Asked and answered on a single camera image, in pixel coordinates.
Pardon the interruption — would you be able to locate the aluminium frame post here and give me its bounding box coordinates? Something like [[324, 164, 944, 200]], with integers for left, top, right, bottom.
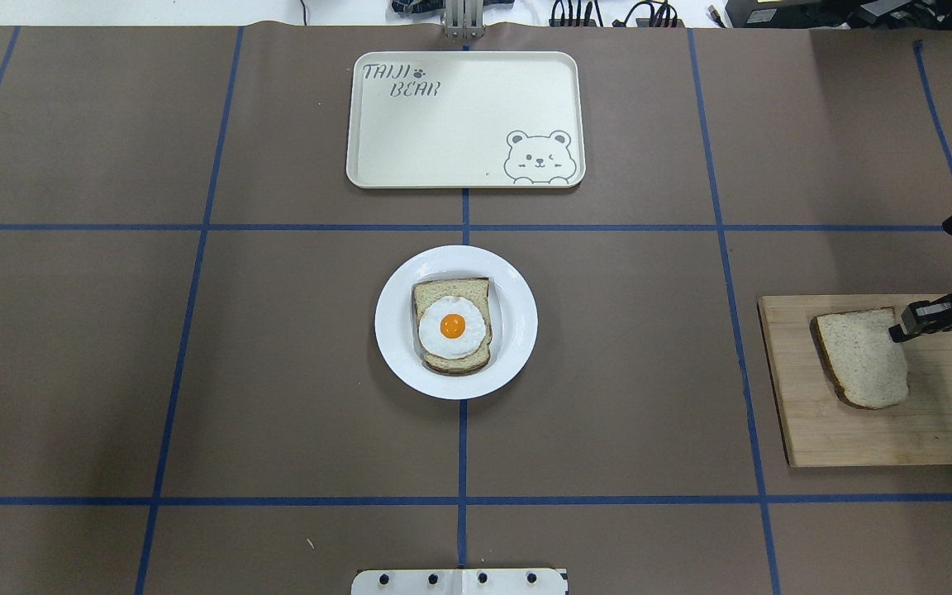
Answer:
[[442, 0, 486, 41]]

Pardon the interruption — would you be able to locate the white round plate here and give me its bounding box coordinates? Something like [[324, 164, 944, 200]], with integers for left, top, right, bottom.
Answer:
[[374, 245, 539, 400]]

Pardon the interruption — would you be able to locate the cream bear serving tray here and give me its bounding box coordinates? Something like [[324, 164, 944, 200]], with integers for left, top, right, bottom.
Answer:
[[346, 50, 587, 189]]

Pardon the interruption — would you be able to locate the fried egg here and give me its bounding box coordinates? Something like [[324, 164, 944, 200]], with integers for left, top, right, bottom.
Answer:
[[418, 295, 490, 360]]

